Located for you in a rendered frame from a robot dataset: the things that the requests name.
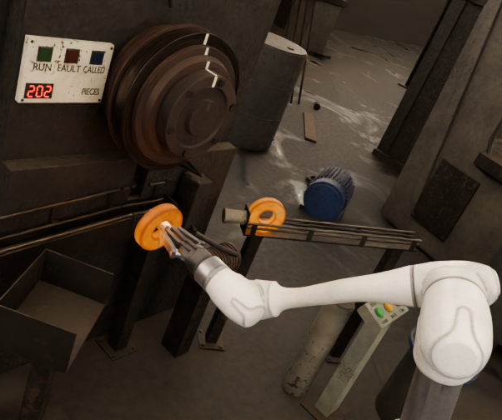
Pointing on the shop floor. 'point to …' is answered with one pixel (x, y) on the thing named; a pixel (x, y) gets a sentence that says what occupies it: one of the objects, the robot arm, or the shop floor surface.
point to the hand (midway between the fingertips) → (161, 222)
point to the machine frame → (83, 136)
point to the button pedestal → (352, 363)
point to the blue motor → (328, 194)
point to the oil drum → (268, 93)
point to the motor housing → (193, 306)
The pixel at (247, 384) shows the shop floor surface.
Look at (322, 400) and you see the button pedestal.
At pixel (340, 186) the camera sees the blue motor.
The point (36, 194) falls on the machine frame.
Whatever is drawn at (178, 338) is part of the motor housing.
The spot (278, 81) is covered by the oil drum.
